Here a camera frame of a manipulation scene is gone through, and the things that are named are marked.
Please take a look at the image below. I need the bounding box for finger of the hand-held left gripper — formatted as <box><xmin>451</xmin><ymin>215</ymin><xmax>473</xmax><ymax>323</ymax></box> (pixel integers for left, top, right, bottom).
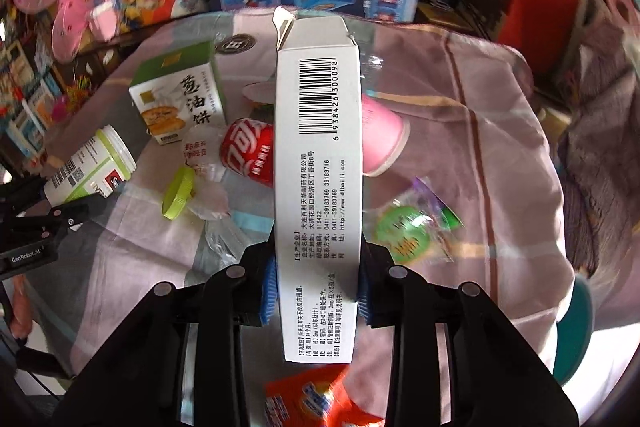
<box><xmin>42</xmin><ymin>198</ymin><xmax>108</xmax><ymax>240</ymax></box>
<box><xmin>0</xmin><ymin>176</ymin><xmax>51</xmax><ymax>210</ymax></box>

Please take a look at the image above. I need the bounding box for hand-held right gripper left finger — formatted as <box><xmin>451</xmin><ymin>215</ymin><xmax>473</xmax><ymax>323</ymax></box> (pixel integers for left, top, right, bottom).
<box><xmin>52</xmin><ymin>243</ymin><xmax>278</xmax><ymax>427</ymax></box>

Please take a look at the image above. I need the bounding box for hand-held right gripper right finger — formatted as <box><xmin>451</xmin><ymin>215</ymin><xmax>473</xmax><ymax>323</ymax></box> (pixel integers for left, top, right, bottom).
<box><xmin>356</xmin><ymin>239</ymin><xmax>581</xmax><ymax>427</ymax></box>

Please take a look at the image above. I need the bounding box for orange snack packet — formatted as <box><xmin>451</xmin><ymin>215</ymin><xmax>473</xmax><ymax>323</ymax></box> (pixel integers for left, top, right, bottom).
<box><xmin>265</xmin><ymin>364</ymin><xmax>381</xmax><ymax>427</ymax></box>

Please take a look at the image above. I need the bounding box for white medicine box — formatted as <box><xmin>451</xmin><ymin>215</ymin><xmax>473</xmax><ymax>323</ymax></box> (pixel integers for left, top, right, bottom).
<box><xmin>272</xmin><ymin>6</ymin><xmax>362</xmax><ymax>364</ymax></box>

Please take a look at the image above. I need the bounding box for teal bowl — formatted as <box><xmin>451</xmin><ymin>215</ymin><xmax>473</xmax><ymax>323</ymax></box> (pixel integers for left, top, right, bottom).
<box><xmin>552</xmin><ymin>279</ymin><xmax>593</xmax><ymax>388</ymax></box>

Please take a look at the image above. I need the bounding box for person's left hand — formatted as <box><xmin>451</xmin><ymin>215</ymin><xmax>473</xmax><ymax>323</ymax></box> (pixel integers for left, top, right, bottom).
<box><xmin>11</xmin><ymin>277</ymin><xmax>32</xmax><ymax>339</ymax></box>

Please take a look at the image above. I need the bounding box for white jar with green label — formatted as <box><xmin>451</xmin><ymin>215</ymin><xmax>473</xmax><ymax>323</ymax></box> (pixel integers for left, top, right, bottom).
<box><xmin>42</xmin><ymin>125</ymin><xmax>137</xmax><ymax>208</ymax></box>

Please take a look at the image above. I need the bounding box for clear plastic bag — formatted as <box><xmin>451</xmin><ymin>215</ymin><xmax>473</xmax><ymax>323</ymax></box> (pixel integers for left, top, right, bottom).
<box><xmin>200</xmin><ymin>212</ymin><xmax>276</xmax><ymax>268</ymax></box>

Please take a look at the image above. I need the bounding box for green snack in clear wrapper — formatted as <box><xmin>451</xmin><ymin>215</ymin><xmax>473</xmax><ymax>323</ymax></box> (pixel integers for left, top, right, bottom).
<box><xmin>375</xmin><ymin>177</ymin><xmax>463</xmax><ymax>265</ymax></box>

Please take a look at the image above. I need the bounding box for green screw lid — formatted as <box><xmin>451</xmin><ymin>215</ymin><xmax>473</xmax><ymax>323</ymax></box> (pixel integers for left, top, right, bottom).
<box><xmin>161</xmin><ymin>166</ymin><xmax>197</xmax><ymax>220</ymax></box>

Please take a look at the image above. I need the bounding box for red cola can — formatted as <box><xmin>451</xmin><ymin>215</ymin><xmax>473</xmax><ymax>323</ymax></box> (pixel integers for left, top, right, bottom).
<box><xmin>221</xmin><ymin>118</ymin><xmax>276</xmax><ymax>188</ymax></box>

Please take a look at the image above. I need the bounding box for clear wrapper with red print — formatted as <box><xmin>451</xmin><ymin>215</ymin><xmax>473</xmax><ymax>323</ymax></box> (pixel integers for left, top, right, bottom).
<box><xmin>177</xmin><ymin>127</ymin><xmax>233</xmax><ymax>220</ymax></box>

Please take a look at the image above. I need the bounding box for green and white food box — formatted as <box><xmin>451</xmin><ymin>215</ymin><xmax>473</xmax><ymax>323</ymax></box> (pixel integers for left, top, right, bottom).
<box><xmin>128</xmin><ymin>41</ymin><xmax>226</xmax><ymax>146</ymax></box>

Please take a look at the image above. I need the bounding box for pink paper cup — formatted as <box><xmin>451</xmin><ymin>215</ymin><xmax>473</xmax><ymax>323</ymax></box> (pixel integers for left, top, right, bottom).
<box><xmin>361</xmin><ymin>94</ymin><xmax>412</xmax><ymax>178</ymax></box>

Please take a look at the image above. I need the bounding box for pink checked tablecloth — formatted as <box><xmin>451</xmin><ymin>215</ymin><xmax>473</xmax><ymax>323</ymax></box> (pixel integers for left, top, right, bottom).
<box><xmin>15</xmin><ymin>9</ymin><xmax>576</xmax><ymax>427</ymax></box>

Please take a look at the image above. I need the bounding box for orange jelly cup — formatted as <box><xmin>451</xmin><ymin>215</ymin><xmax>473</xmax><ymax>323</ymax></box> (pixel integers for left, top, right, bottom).
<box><xmin>241</xmin><ymin>82</ymin><xmax>277</xmax><ymax>110</ymax></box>

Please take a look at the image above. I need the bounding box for dark round sticker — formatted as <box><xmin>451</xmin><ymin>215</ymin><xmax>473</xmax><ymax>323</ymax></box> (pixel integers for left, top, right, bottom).
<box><xmin>214</xmin><ymin>32</ymin><xmax>257</xmax><ymax>56</ymax></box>

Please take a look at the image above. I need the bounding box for grey woven cloth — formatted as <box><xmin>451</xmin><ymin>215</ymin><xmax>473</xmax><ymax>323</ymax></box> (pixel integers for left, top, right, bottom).
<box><xmin>540</xmin><ymin>0</ymin><xmax>640</xmax><ymax>278</ymax></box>

